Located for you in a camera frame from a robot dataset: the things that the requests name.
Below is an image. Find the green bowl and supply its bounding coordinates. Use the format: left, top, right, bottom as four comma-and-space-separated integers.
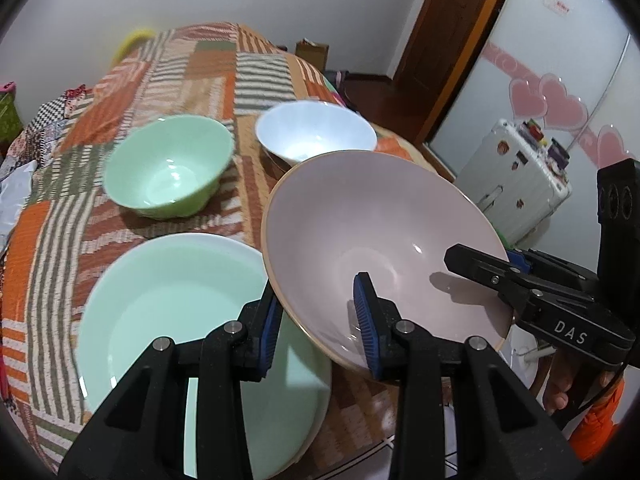
103, 115, 235, 220

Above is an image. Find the white suitcase with stickers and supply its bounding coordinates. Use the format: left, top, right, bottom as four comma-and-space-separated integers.
454, 119, 573, 242

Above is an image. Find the person's right forearm orange sleeve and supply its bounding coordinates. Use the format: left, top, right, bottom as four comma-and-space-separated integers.
570, 377, 627, 463

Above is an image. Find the patchwork blanket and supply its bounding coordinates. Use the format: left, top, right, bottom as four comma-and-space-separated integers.
0, 22, 506, 478

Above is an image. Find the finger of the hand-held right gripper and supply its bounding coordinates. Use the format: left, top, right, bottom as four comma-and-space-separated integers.
444, 244, 543, 318
505, 248, 601, 296

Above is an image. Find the pink bowl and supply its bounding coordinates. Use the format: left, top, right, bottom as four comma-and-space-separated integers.
261, 150, 513, 376

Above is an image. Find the white sliding wardrobe door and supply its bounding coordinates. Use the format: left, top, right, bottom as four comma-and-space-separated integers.
425, 0, 640, 261

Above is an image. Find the yellow foam tube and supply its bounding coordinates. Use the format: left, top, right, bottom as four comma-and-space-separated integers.
111, 27, 156, 65

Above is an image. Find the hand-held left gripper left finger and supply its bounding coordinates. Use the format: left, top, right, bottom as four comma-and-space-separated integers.
57, 285, 286, 480

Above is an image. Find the brown wooden door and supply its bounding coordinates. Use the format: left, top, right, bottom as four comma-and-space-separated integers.
392, 0, 521, 146

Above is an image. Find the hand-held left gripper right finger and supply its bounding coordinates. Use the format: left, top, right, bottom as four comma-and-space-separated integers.
352, 272, 583, 480

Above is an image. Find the green plate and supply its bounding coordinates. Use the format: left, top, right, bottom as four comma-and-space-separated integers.
77, 232, 333, 478

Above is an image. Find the white bowl with dotted base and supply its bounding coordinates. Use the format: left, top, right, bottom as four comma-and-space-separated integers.
255, 100, 378, 166

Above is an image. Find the white cloth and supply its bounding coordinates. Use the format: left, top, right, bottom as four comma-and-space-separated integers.
0, 160, 40, 247

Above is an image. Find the person's right hand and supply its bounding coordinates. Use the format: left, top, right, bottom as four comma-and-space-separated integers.
542, 350, 587, 416

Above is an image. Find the checkered patterned cloth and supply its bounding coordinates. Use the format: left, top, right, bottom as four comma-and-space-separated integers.
0, 85, 96, 181

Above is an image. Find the cardboard box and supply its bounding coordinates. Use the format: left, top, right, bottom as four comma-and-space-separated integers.
295, 39, 329, 72

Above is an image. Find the green storage box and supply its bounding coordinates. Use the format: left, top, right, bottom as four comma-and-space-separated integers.
0, 82, 24, 142

